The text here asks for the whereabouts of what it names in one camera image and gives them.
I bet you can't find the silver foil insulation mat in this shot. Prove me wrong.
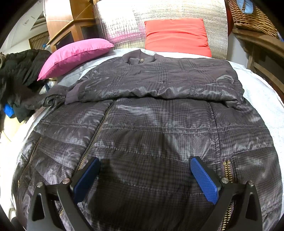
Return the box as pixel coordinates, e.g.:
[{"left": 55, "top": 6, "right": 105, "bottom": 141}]
[{"left": 93, "top": 1, "right": 228, "bottom": 59}]

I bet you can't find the blue jacket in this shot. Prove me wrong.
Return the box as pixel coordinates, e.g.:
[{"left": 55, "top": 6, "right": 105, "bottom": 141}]
[{"left": 3, "top": 103, "right": 15, "bottom": 118}]

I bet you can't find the wooden side table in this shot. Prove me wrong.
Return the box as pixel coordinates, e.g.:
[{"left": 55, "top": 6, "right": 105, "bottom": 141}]
[{"left": 233, "top": 28, "right": 283, "bottom": 100}]

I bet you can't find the red-orange pillow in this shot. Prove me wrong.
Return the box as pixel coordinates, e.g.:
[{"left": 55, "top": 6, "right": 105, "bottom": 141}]
[{"left": 144, "top": 18, "right": 212, "bottom": 57}]

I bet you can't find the wooden cabinet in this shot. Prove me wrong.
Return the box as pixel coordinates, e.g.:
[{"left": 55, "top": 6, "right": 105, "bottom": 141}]
[{"left": 43, "top": 0, "right": 99, "bottom": 52}]

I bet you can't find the light blue cloth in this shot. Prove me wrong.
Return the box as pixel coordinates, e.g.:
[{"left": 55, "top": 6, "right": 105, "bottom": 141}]
[{"left": 236, "top": 0, "right": 254, "bottom": 14}]

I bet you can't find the wicker basket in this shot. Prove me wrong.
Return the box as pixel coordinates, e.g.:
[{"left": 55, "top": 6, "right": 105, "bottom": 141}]
[{"left": 228, "top": 1, "right": 279, "bottom": 39}]

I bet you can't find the magenta pillow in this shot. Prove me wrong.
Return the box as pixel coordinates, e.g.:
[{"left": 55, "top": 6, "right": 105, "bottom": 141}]
[{"left": 38, "top": 38, "right": 114, "bottom": 81}]

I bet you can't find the black puffer coat pile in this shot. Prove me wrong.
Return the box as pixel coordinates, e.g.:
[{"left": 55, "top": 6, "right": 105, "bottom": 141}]
[{"left": 1, "top": 49, "right": 51, "bottom": 122}]

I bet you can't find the dark quilted bomber jacket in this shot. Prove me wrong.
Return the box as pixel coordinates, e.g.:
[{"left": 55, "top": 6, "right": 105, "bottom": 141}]
[{"left": 12, "top": 50, "right": 283, "bottom": 230}]

